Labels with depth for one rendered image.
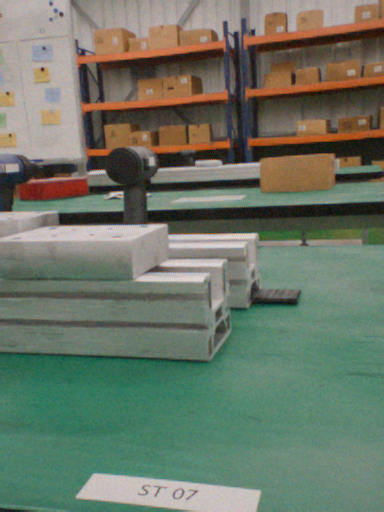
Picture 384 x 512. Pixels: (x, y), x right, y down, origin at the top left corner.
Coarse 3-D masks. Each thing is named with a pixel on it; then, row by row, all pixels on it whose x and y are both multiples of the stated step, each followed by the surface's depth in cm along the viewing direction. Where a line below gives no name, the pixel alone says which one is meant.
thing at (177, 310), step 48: (0, 288) 63; (48, 288) 61; (96, 288) 59; (144, 288) 58; (192, 288) 56; (0, 336) 64; (48, 336) 62; (96, 336) 60; (144, 336) 59; (192, 336) 57
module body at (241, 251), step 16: (176, 240) 84; (192, 240) 83; (208, 240) 82; (224, 240) 82; (240, 240) 81; (256, 240) 82; (176, 256) 77; (192, 256) 76; (208, 256) 76; (224, 256) 75; (240, 256) 75; (256, 256) 82; (240, 272) 74; (256, 272) 81; (240, 288) 75; (256, 288) 82; (240, 304) 75
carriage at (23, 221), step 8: (0, 216) 88; (8, 216) 88; (16, 216) 87; (24, 216) 86; (32, 216) 86; (40, 216) 87; (48, 216) 90; (56, 216) 92; (0, 224) 83; (8, 224) 83; (16, 224) 82; (24, 224) 84; (32, 224) 85; (40, 224) 87; (48, 224) 90; (56, 224) 92; (0, 232) 83; (8, 232) 83; (16, 232) 82
